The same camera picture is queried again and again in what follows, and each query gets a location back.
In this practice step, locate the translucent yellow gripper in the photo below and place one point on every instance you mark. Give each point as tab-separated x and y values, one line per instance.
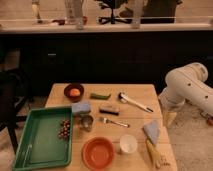
168	118

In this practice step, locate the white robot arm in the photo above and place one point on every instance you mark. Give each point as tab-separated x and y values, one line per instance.
186	83

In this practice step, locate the red plastic bowl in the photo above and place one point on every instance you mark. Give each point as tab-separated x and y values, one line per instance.
98	153

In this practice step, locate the dark brown small bowl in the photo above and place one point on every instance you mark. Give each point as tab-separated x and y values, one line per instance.
71	86

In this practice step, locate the blue folded cloth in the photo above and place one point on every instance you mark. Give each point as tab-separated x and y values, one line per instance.
152	131

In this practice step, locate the white plastic cup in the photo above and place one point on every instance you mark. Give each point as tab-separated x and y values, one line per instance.
127	144

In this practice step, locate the silver fork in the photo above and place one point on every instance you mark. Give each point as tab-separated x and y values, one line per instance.
106	120

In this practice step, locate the metal measuring cup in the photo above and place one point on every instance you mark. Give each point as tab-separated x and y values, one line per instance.
86	123

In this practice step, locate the blue sponge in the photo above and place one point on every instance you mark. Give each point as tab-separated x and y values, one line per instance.
80	108

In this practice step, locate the orange fruit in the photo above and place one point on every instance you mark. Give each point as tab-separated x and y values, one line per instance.
74	92

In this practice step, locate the bunch of red grapes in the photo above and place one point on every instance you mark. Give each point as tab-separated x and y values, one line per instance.
64	131

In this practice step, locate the black office chair base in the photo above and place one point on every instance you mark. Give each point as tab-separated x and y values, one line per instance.
112	5

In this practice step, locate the green plastic tray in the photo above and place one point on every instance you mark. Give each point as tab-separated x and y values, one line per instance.
40	146

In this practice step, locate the dark cabinet counter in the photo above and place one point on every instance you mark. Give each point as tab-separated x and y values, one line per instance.
111	57

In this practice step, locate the black chair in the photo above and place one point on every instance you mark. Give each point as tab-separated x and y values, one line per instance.
14	92

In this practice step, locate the white handled ice cream scoop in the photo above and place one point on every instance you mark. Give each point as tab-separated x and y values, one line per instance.
124	97

